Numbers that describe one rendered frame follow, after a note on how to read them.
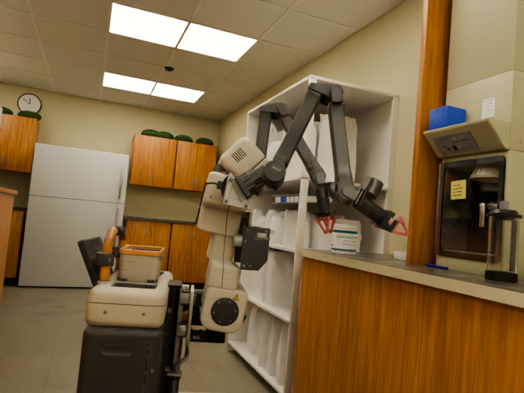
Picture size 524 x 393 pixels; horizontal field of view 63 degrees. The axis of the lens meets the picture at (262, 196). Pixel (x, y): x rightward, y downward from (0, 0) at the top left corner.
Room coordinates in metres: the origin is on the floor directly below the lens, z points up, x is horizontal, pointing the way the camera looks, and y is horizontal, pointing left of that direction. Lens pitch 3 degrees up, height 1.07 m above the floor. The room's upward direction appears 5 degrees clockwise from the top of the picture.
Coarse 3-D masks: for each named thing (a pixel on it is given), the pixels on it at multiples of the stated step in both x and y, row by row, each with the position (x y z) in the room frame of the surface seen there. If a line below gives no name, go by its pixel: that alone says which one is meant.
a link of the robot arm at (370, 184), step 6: (366, 180) 1.48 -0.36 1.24; (372, 180) 1.48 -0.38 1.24; (378, 180) 1.47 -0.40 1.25; (348, 186) 1.45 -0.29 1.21; (360, 186) 1.47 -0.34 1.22; (366, 186) 1.48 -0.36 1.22; (372, 186) 1.47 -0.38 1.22; (378, 186) 1.47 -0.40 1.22; (342, 192) 1.45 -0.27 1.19; (348, 192) 1.45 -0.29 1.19; (354, 192) 1.45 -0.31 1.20; (372, 192) 1.46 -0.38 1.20; (378, 192) 1.47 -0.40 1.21; (354, 198) 1.44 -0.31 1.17; (348, 204) 1.52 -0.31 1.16
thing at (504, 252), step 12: (492, 216) 1.43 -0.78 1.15; (492, 228) 1.44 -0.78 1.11; (504, 228) 1.41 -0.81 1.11; (516, 228) 1.41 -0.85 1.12; (492, 240) 1.43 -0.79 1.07; (504, 240) 1.41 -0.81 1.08; (516, 240) 1.41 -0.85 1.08; (492, 252) 1.43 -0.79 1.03; (504, 252) 1.41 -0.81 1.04; (516, 252) 1.41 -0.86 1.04; (492, 264) 1.43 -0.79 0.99; (504, 264) 1.41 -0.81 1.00; (516, 264) 1.41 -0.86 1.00
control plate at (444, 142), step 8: (448, 136) 1.69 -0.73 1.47; (456, 136) 1.66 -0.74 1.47; (464, 136) 1.63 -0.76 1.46; (472, 136) 1.60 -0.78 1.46; (440, 144) 1.76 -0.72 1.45; (448, 144) 1.72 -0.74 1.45; (456, 144) 1.69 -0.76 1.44; (464, 144) 1.66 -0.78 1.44; (472, 144) 1.63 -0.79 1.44; (448, 152) 1.75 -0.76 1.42; (456, 152) 1.72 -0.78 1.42
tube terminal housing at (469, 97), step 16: (480, 80) 1.67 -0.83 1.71; (496, 80) 1.60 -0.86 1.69; (512, 80) 1.54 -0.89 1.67; (448, 96) 1.82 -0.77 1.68; (464, 96) 1.74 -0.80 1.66; (480, 96) 1.67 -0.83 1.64; (496, 96) 1.60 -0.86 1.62; (512, 96) 1.54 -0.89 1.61; (480, 112) 1.66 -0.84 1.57; (496, 112) 1.60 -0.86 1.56; (512, 112) 1.54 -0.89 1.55; (512, 128) 1.54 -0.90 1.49; (512, 144) 1.54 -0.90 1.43; (448, 160) 1.80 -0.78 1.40; (512, 160) 1.54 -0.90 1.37; (512, 176) 1.55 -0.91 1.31; (512, 192) 1.55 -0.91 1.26; (512, 208) 1.55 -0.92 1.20; (480, 272) 1.62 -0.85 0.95
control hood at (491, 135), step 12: (480, 120) 1.52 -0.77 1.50; (492, 120) 1.50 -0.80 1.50; (432, 132) 1.74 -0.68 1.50; (444, 132) 1.69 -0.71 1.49; (456, 132) 1.64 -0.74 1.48; (480, 132) 1.56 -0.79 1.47; (492, 132) 1.52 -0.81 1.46; (504, 132) 1.52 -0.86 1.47; (432, 144) 1.79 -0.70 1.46; (480, 144) 1.60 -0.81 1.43; (492, 144) 1.56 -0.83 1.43; (504, 144) 1.53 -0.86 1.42; (444, 156) 1.79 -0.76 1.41; (456, 156) 1.76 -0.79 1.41
